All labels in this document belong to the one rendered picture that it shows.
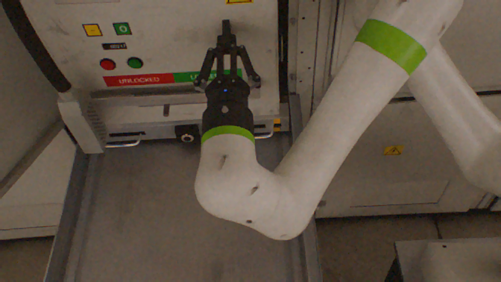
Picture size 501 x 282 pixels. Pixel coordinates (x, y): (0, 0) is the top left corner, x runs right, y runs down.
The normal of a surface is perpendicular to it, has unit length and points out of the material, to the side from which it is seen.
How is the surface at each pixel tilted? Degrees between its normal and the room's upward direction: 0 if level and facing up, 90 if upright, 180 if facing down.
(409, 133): 90
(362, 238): 0
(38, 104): 90
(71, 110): 60
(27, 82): 90
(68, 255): 0
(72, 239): 0
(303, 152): 31
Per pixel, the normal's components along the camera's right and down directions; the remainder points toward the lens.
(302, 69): 0.04, 0.82
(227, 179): 0.04, -0.25
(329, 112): -0.48, -0.18
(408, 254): -0.06, -0.57
